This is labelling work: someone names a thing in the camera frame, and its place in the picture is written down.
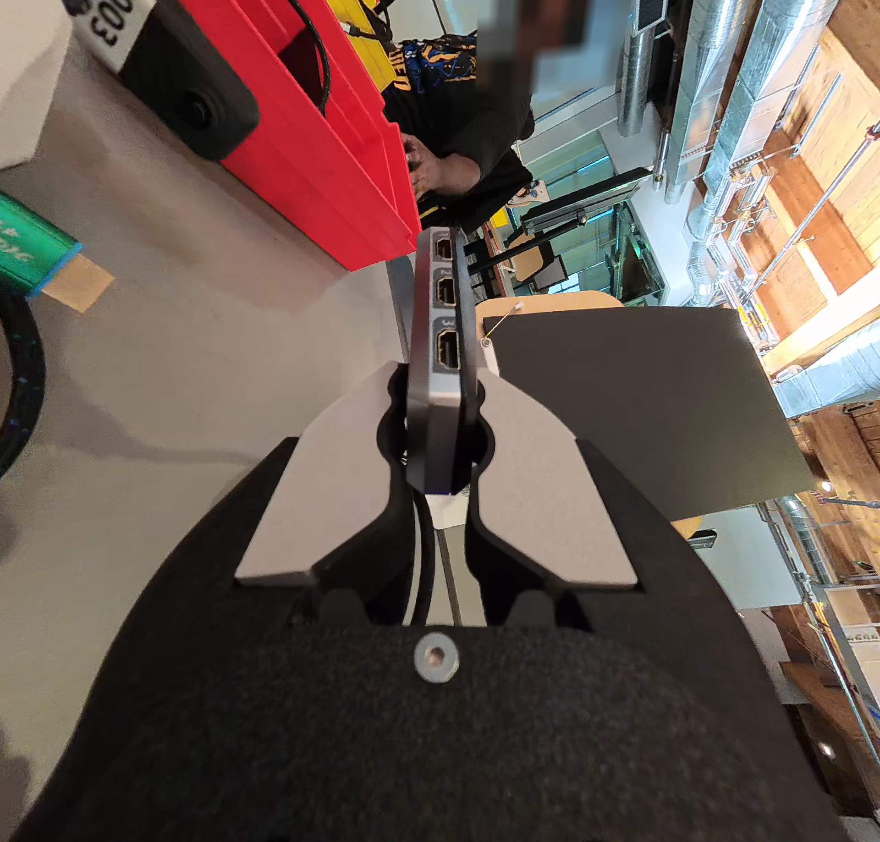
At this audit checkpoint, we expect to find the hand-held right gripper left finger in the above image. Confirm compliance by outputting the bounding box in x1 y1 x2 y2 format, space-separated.
234 361 418 623

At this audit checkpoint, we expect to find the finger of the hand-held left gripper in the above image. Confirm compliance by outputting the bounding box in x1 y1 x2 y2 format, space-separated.
0 0 72 169

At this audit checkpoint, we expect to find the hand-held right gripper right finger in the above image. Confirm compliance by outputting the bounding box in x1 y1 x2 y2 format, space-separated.
465 372 640 623

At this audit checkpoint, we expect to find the red plastic bin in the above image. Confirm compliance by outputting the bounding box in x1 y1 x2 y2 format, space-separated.
159 0 423 272

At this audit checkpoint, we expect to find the black braided cable green plug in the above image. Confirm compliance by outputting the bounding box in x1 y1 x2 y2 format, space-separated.
0 189 118 481

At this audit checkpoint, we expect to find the tablet stand with dark board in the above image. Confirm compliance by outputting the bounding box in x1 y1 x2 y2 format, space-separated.
475 290 822 540

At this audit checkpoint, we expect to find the yellow plastic bin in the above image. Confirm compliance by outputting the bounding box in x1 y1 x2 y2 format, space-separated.
303 0 402 94

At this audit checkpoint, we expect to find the silver ventilation duct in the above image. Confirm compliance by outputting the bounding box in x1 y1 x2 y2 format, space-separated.
681 0 860 245
773 323 880 419

